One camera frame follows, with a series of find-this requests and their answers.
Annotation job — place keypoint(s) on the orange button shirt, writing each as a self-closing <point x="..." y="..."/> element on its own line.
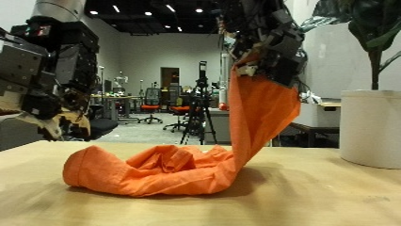
<point x="167" y="175"/>

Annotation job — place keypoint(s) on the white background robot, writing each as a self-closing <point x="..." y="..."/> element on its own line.
<point x="120" y="82"/>

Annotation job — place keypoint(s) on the grey office desk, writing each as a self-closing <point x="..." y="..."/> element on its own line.
<point x="121" y="99"/>

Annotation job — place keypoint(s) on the low grey cabinet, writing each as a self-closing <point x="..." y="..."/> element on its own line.
<point x="16" y="133"/>

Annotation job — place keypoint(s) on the black office chair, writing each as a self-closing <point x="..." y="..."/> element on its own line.
<point x="101" y="125"/>

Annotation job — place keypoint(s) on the red ball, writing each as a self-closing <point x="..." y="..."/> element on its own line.
<point x="223" y="106"/>

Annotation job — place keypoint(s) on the green large-leaf plant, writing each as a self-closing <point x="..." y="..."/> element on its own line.
<point x="376" y="25"/>

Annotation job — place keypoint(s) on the white storage bin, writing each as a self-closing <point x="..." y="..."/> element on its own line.
<point x="313" y="114"/>

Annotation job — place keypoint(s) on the brown door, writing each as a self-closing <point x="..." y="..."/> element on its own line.
<point x="169" y="78"/>

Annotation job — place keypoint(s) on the orange seat office chair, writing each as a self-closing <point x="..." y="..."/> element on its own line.
<point x="151" y="107"/>
<point x="179" y="109"/>

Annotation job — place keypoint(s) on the dark side table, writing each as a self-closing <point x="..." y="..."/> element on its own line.
<point x="309" y="129"/>

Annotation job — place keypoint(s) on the low grey counter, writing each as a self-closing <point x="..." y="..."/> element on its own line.
<point x="219" y="125"/>

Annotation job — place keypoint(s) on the white round plant pot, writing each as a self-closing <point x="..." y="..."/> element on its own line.
<point x="372" y="132"/>

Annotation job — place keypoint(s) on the black camera tripod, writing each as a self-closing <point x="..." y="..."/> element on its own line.
<point x="201" y="84"/>

